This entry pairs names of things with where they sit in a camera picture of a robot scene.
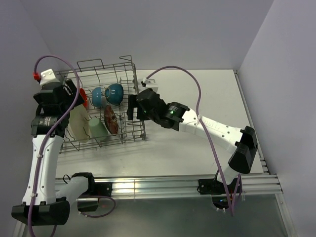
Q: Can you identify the orange bowl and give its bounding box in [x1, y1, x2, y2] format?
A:
[79, 88, 88, 109]

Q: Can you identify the dark blue bowl beige inside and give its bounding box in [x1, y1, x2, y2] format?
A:
[105, 83, 124, 106]

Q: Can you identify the red floral plate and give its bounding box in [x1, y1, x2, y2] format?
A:
[104, 105, 119, 135]

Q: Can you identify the light blue bowl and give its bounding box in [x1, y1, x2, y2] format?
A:
[92, 87, 107, 108]

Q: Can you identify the grey wire dish rack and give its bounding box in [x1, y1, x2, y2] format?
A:
[60, 55, 147, 153]

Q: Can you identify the beige round plate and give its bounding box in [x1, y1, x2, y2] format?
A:
[68, 105, 91, 143]

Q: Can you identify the green cup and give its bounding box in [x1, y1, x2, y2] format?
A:
[88, 118, 108, 141]

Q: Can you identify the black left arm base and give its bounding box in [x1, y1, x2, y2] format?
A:
[77, 182, 113, 213]

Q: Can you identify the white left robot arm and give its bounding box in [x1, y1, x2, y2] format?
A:
[11, 79, 96, 226]

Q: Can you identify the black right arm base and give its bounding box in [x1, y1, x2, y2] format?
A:
[197, 178, 242, 196]

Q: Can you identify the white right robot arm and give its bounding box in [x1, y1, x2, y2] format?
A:
[127, 89, 258, 193]

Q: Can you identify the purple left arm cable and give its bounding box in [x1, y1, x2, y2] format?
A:
[27, 55, 82, 237]

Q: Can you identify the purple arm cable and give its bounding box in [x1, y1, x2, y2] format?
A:
[147, 65, 242, 217]
[27, 55, 82, 237]

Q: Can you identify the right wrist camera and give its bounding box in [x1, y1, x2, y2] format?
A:
[139, 78, 158, 93]

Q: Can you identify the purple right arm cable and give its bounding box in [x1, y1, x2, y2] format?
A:
[147, 65, 242, 217]

